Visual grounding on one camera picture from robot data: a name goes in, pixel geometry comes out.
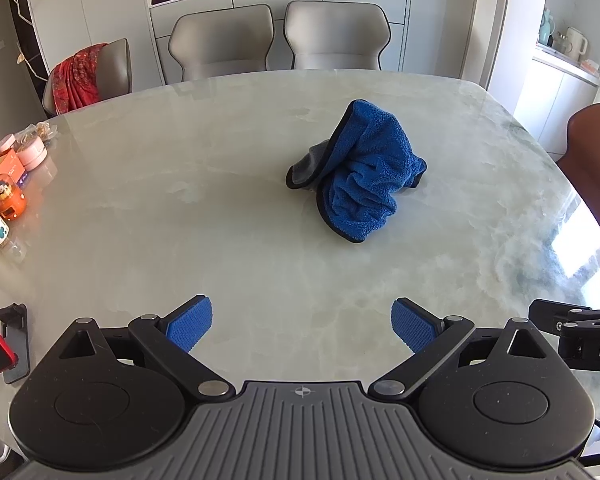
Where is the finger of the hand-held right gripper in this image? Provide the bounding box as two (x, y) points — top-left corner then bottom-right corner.
(528, 299), (600, 335)

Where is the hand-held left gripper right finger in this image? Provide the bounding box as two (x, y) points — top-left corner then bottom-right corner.
(367, 297), (548, 402)

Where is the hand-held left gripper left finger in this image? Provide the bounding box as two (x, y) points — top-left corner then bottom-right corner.
(55, 294), (236, 402)

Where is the blue towel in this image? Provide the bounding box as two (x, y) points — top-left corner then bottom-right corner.
(286, 99), (428, 245)

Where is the brown chair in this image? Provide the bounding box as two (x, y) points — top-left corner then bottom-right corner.
(555, 103), (600, 266)

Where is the white side cabinet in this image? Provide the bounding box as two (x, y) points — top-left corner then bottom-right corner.
(512, 42), (600, 157)

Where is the orange toy snow globe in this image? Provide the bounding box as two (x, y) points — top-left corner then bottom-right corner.
(0, 173), (27, 221)

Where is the orange box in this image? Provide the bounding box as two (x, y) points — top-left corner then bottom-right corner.
(0, 148), (27, 207)

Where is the clear snack bag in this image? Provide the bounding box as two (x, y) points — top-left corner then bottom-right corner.
(14, 122), (59, 144)

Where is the white kettle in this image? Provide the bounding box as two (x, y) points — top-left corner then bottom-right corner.
(564, 27), (590, 61)

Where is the beige chair with red cloth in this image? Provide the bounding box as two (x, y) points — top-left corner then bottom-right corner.
(42, 38), (132, 117)

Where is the red patterned cloth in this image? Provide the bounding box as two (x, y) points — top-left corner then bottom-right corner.
(51, 44), (110, 115)

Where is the teal vase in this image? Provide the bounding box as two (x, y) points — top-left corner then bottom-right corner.
(538, 8), (554, 46)

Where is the beige dining chair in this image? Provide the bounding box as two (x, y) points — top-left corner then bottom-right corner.
(283, 0), (392, 72)
(168, 3), (275, 82)

